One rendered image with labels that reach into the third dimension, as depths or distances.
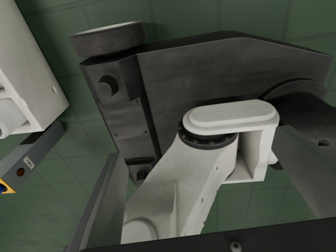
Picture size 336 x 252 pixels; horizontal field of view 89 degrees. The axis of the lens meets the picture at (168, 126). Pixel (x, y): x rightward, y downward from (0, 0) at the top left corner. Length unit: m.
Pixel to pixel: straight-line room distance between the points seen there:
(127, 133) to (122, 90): 0.16
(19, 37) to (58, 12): 0.14
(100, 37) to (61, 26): 0.28
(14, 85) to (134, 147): 0.38
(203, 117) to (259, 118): 0.11
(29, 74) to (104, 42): 0.32
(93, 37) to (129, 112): 0.20
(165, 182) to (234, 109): 0.22
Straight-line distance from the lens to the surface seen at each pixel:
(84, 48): 0.48
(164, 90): 0.49
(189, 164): 0.35
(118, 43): 0.45
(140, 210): 0.27
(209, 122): 0.37
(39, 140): 0.81
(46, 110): 0.72
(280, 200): 1.35
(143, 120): 0.52
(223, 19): 0.64
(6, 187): 0.74
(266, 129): 0.40
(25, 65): 0.70
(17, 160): 0.75
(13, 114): 0.67
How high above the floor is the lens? 0.62
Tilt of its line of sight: 55 degrees down
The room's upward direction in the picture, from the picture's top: 177 degrees counter-clockwise
